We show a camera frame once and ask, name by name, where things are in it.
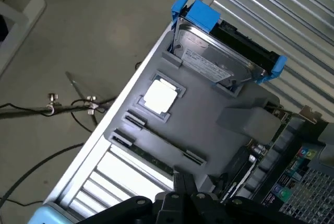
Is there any black floor cable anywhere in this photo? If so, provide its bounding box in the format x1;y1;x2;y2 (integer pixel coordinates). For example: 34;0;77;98
0;142;86;206

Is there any grey plastic parts rack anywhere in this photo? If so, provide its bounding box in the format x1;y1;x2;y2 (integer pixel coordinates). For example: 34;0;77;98
103;29;282;187

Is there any white furniture leg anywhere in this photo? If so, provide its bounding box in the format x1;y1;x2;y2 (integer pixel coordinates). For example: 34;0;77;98
0;0;47;78

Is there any silver CPU chip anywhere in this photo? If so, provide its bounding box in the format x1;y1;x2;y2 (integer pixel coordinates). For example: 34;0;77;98
142;79;180;111

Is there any blue plastic block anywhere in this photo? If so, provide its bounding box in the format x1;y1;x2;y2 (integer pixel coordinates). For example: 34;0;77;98
27;202;69;224

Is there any open metal PC case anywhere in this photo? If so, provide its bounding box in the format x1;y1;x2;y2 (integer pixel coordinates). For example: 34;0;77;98
257;118;334;224

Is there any hard disk with blue bracket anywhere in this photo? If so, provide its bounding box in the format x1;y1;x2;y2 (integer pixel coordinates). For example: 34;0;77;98
171;0;288;87

